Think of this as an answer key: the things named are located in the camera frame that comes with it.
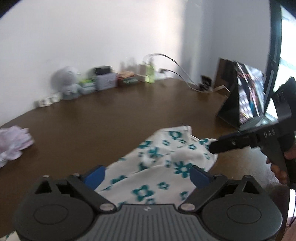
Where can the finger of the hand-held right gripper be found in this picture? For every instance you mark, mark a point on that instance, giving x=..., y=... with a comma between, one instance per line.
x=233, y=141

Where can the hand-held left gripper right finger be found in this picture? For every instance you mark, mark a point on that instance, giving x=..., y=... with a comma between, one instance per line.
x=201, y=177

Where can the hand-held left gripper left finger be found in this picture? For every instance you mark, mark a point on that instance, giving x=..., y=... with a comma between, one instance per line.
x=94, y=177

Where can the white green-flowered garment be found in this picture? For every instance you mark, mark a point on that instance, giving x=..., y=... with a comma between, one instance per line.
x=159, y=166

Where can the person's right hand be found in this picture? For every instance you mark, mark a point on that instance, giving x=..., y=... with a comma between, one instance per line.
x=278, y=173

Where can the laptop in stand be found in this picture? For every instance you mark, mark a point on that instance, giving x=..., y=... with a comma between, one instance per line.
x=249, y=97

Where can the black power adapter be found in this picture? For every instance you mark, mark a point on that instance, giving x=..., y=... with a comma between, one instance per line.
x=205, y=82

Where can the pink floral garment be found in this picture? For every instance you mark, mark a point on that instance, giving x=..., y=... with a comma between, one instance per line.
x=12, y=144

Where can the white clip gadget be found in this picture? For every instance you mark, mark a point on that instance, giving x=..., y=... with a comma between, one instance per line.
x=47, y=100

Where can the lilac tin box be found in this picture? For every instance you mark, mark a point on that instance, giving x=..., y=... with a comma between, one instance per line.
x=106, y=81

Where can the white robot-shaped speaker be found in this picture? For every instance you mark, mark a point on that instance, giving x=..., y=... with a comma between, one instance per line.
x=66, y=81

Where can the dark red box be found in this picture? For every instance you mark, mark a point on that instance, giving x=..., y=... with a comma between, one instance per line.
x=128, y=81

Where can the small black box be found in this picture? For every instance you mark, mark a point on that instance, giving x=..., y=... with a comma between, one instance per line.
x=101, y=70

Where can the orange snack packet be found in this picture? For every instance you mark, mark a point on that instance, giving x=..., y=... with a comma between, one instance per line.
x=124, y=74

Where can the green spray bottle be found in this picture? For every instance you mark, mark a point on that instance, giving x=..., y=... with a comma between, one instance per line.
x=149, y=73

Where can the white charger block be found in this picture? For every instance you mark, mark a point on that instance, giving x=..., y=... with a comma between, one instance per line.
x=143, y=71

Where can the black window frame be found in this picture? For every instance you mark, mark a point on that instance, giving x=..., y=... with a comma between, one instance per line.
x=274, y=46

